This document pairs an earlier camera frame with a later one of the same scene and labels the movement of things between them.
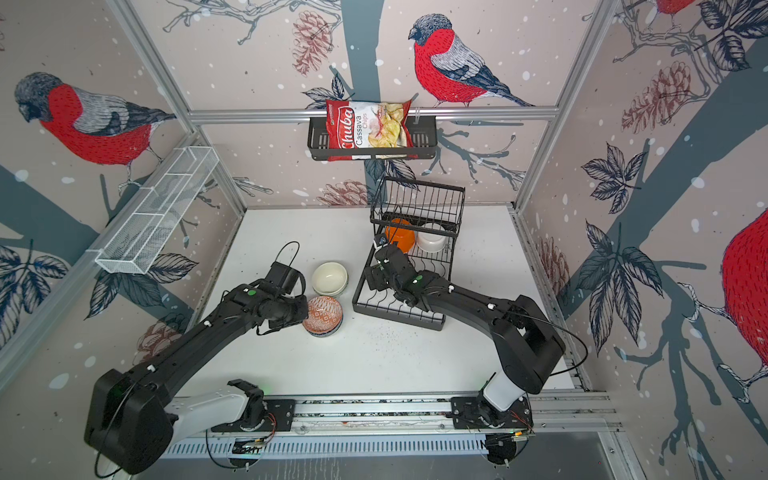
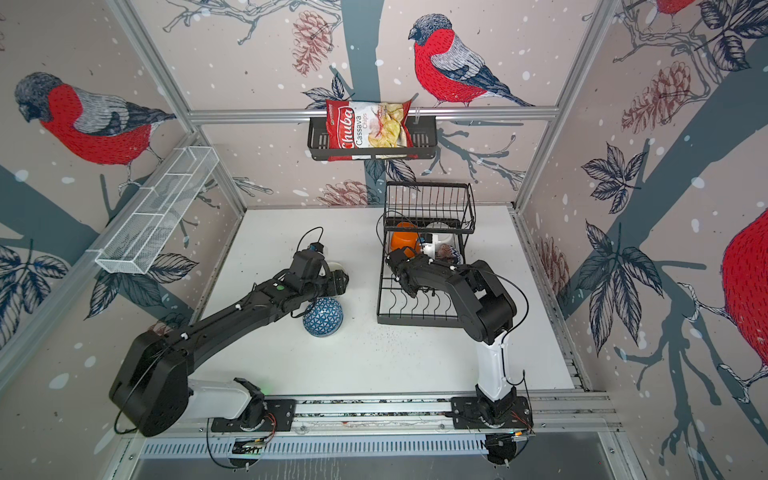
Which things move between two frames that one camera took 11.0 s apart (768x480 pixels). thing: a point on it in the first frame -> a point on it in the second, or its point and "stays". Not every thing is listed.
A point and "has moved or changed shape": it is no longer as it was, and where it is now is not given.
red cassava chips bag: [364, 125] stays
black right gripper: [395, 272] -> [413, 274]
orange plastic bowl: [403, 238] has moved or changed shape
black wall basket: [424, 136] stays
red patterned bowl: [325, 316] -> [448, 253]
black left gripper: [303, 314] -> [337, 282]
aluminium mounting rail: [559, 413] stays
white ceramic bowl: [431, 242] has moved or changed shape
